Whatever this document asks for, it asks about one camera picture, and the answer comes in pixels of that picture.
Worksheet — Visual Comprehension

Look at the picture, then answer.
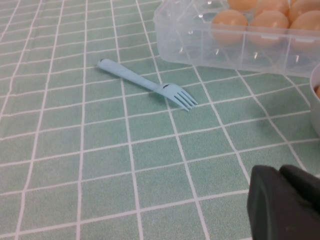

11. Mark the clear plastic egg box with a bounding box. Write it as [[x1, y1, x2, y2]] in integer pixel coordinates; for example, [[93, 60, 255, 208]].
[[152, 0, 320, 79]]

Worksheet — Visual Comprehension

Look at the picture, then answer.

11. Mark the grey round bowl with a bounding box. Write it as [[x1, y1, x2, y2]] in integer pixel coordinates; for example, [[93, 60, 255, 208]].
[[309, 63, 320, 138]]

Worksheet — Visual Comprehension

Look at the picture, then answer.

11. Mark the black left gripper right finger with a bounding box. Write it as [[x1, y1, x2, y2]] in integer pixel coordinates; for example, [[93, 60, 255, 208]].
[[279, 164, 320, 215]]

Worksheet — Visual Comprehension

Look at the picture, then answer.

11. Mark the light blue plastic fork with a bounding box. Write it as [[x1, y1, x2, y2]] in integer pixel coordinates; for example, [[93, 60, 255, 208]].
[[96, 58, 200, 113]]

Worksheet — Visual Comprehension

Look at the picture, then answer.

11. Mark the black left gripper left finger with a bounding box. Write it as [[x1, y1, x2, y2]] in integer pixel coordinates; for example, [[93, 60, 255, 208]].
[[246, 164, 320, 240]]

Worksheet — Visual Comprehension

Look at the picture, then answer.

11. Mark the green checked tablecloth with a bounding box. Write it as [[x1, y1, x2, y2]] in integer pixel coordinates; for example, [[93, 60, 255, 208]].
[[0, 0, 320, 240]]

